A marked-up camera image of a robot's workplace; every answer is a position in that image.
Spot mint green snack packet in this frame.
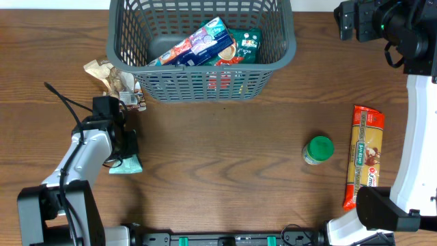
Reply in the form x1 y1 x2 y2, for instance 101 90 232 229
109 154 143 174

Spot grey plastic basket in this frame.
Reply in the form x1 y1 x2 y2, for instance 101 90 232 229
107 0 296 102

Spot green Nescafe coffee bag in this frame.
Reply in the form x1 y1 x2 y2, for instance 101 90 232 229
203 28 262 66

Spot blue Kleenex tissue pack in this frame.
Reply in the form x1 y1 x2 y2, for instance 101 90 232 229
148 17 234 66

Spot green lid jar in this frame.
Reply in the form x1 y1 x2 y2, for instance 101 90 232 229
302 135 335 165

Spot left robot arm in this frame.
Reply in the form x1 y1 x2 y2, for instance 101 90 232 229
17 96 141 245

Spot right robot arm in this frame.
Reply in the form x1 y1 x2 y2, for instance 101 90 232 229
314 1 436 245

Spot beige dried mushroom bag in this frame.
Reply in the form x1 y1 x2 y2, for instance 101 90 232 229
83 56 146 111

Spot orange spaghetti packet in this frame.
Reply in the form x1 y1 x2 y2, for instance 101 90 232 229
343 105 385 211

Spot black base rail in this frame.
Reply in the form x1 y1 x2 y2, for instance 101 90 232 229
130 224 329 246

